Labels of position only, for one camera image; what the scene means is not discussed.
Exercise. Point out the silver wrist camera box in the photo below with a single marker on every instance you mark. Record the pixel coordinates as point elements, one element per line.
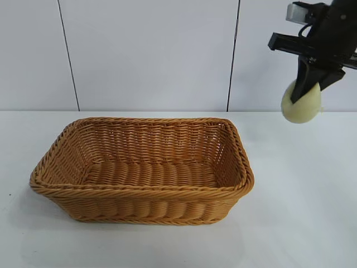
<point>297,12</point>

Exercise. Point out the pale yellow egg yolk pastry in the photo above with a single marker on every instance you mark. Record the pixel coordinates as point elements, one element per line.
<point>301,111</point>

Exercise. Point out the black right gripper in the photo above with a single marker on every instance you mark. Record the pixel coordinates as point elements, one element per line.
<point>334,33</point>

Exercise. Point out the brown woven wicker basket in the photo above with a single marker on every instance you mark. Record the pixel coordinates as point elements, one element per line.
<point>145,173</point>

